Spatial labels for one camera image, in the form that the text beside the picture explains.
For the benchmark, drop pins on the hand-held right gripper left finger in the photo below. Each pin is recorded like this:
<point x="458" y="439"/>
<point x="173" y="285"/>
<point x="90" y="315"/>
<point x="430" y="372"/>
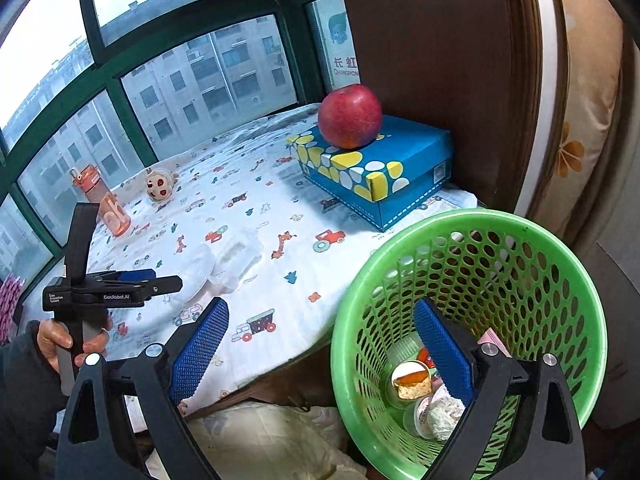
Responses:
<point x="200" y="350"/>

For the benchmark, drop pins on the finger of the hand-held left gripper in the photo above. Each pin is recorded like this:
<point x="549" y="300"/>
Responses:
<point x="132" y="275"/>
<point x="162" y="285"/>

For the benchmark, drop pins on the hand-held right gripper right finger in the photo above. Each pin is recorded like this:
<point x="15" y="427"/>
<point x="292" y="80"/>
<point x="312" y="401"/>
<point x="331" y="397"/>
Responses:
<point x="445" y="355"/>

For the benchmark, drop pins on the orange snack cake wrapper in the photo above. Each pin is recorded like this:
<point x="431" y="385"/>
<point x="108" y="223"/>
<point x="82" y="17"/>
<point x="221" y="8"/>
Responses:
<point x="426" y="357"/>

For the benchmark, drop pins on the jelly cup with orange lid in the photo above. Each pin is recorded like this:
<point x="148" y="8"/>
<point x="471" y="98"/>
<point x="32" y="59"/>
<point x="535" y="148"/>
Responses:
<point x="410" y="382"/>

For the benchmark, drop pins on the pink snack wrapper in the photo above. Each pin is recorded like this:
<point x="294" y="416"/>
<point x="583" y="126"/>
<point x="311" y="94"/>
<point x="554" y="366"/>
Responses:
<point x="492" y="342"/>

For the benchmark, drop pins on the clear plastic cup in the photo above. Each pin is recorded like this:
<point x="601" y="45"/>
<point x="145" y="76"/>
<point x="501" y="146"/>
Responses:
<point x="417" y="417"/>

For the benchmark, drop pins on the green plastic basket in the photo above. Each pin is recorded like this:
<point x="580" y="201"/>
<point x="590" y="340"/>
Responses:
<point x="345" y="330"/>

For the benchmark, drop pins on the person's left forearm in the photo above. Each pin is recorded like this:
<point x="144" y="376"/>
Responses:
<point x="25" y="410"/>

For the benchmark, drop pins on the person's left hand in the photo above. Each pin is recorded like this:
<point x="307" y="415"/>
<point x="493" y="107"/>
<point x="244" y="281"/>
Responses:
<point x="50" y="345"/>

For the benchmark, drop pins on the round clear plastic container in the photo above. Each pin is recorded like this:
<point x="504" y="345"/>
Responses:
<point x="195" y="267"/>

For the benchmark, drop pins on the crumpled white tissue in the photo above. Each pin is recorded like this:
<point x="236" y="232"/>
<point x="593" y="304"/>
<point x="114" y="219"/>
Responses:
<point x="447" y="412"/>

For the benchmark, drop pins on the orange water bottle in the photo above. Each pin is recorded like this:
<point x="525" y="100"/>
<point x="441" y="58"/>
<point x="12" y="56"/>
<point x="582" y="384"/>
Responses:
<point x="107" y="210"/>

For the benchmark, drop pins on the pink striped object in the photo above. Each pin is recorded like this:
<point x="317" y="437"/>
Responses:
<point x="10" y="310"/>

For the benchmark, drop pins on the clear plastic tray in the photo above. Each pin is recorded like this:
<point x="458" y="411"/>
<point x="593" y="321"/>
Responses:
<point x="235" y="262"/>

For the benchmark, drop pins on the round beige toy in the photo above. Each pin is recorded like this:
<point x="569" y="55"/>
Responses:
<point x="160" y="187"/>

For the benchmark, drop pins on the cream pillow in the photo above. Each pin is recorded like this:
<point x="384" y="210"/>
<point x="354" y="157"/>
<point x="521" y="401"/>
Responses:
<point x="260" y="435"/>

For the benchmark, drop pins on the white printed blanket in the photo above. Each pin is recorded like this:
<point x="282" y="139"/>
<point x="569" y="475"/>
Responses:
<point x="280" y="220"/>

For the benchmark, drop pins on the blue spotted box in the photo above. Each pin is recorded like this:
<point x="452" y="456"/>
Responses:
<point x="415" y="155"/>

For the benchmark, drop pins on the red apple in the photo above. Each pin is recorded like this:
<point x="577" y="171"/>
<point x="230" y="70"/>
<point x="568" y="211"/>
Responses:
<point x="350" y="115"/>

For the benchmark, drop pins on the beige floral fabric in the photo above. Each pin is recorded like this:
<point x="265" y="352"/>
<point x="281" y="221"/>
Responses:
<point x="575" y="110"/>

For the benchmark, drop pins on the white window sign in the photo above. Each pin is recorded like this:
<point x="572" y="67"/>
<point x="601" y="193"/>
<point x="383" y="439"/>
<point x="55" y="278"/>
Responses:
<point x="340" y="50"/>

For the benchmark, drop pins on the brown wooden board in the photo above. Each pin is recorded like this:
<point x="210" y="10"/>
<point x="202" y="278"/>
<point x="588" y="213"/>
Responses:
<point x="430" y="60"/>

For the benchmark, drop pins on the green window frame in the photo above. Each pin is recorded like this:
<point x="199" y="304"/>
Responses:
<point x="130" y="110"/>

